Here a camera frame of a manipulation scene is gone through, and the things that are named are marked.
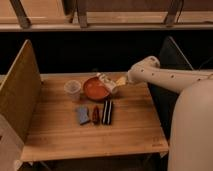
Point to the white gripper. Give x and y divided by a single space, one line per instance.
110 85

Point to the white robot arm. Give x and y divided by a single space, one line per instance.
149 70

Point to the red ceramic bowl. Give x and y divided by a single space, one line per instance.
95 90

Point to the small dark red bottle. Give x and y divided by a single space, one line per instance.
95 115

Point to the clear plastic cup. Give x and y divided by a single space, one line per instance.
73 89

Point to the blue sponge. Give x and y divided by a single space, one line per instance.
82 114

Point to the wooden side panel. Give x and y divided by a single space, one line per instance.
20 90

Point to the wooden shelf rack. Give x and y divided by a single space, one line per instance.
105 15

